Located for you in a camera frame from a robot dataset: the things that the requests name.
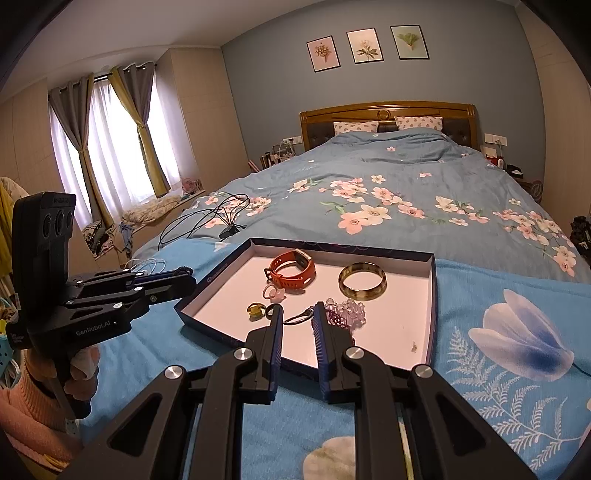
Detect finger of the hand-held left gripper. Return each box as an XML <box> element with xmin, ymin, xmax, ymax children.
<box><xmin>69</xmin><ymin>266</ymin><xmax>195</xmax><ymax>289</ymax></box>
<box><xmin>66</xmin><ymin>275</ymin><xmax>197</xmax><ymax>319</ymax></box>

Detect person's left hand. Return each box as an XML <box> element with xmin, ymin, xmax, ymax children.
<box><xmin>23</xmin><ymin>345</ymin><xmax>100</xmax><ymax>394</ymax></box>

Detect patterned white pillow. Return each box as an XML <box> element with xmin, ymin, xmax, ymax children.
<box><xmin>394</xmin><ymin>115</ymin><xmax>445</xmax><ymax>131</ymax></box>
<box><xmin>333</xmin><ymin>121</ymin><xmax>380</xmax><ymax>136</ymax></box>

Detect light blue flower blanket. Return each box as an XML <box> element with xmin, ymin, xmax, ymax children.
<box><xmin>78</xmin><ymin>240</ymin><xmax>591</xmax><ymax>480</ymax></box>

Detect bedside table items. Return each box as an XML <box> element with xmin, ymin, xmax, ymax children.
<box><xmin>249</xmin><ymin>141</ymin><xmax>301</xmax><ymax>171</ymax></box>
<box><xmin>480</xmin><ymin>143</ymin><xmax>546</xmax><ymax>199</ymax></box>

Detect framed white flower picture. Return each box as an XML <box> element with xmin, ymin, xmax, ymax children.
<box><xmin>346</xmin><ymin>28</ymin><xmax>384</xmax><ymax>64</ymax></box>

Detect clear crystal bead bracelet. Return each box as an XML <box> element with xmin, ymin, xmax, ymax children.
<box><xmin>324</xmin><ymin>298</ymin><xmax>368</xmax><ymax>330</ymax></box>

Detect grey and olive curtain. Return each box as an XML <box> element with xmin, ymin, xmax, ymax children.
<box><xmin>109</xmin><ymin>61</ymin><xmax>172</xmax><ymax>197</ymax></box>

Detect floral blue-grey duvet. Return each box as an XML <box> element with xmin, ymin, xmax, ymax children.
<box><xmin>131</xmin><ymin>127</ymin><xmax>578</xmax><ymax>282</ymax></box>

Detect thin black bracelet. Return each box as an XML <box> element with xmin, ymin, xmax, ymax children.
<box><xmin>283</xmin><ymin>307</ymin><xmax>317</xmax><ymax>326</ymax></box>

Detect framed pink flower picture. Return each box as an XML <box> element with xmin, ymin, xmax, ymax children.
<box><xmin>307</xmin><ymin>35</ymin><xmax>341</xmax><ymax>73</ymax></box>

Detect wooden bed headboard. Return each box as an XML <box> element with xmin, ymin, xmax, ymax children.
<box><xmin>299</xmin><ymin>102</ymin><xmax>478</xmax><ymax>151</ymax></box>

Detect amber tortoiseshell bangle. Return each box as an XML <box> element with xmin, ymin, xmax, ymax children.
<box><xmin>338</xmin><ymin>261</ymin><xmax>387</xmax><ymax>300</ymax></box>

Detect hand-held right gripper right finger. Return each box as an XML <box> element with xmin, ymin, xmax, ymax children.
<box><xmin>313</xmin><ymin>302</ymin><xmax>540</xmax><ymax>480</ymax></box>

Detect dark clothes pile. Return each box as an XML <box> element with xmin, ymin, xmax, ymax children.
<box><xmin>570</xmin><ymin>215</ymin><xmax>591</xmax><ymax>268</ymax></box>

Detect black cable bundle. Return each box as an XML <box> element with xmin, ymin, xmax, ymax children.
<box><xmin>159</xmin><ymin>194</ymin><xmax>252</xmax><ymax>252</ymax></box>

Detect dark blue jewelry box lid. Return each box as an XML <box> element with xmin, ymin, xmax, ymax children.
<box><xmin>174</xmin><ymin>237</ymin><xmax>438</xmax><ymax>374</ymax></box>

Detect framed green leaf picture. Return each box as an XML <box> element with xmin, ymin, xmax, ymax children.
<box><xmin>390</xmin><ymin>24</ymin><xmax>431</xmax><ymax>61</ymax></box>

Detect white earphones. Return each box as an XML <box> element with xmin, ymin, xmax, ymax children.
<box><xmin>122</xmin><ymin>258</ymin><xmax>167</xmax><ymax>278</ymax></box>

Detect beige cloth pile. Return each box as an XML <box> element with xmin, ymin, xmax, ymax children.
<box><xmin>122</xmin><ymin>194</ymin><xmax>183</xmax><ymax>224</ymax></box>

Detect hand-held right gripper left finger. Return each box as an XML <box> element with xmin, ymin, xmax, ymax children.
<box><xmin>59</xmin><ymin>305</ymin><xmax>285</xmax><ymax>480</ymax></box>

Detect white sheer curtain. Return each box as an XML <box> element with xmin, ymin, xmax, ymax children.
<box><xmin>52</xmin><ymin>69</ymin><xmax>183</xmax><ymax>217</ymax></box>

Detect orange smartwatch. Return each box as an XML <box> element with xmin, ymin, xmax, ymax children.
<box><xmin>264</xmin><ymin>248</ymin><xmax>317</xmax><ymax>294</ymax></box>

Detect yellow garment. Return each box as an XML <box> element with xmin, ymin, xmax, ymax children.
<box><xmin>0</xmin><ymin>178</ymin><xmax>28</xmax><ymax>278</ymax></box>

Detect patterned clothes heap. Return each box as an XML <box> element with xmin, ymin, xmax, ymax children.
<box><xmin>83</xmin><ymin>219</ymin><xmax>134</xmax><ymax>257</ymax></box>

